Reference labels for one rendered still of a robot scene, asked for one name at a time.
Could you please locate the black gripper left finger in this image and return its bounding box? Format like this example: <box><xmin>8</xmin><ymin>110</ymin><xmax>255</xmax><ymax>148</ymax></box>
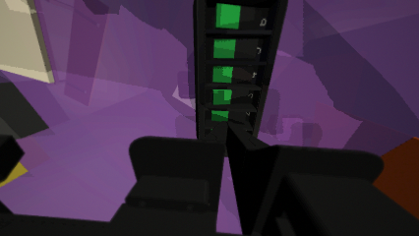
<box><xmin>129</xmin><ymin>121</ymin><xmax>228</xmax><ymax>221</ymax></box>

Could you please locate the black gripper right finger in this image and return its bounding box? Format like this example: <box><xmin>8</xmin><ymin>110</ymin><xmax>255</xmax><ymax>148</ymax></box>
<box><xmin>226</xmin><ymin>121</ymin><xmax>385</xmax><ymax>236</ymax></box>

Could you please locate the yellow rectangular block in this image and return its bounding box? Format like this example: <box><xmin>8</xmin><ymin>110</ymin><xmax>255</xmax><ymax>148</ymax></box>
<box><xmin>0</xmin><ymin>162</ymin><xmax>28</xmax><ymax>188</ymax></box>

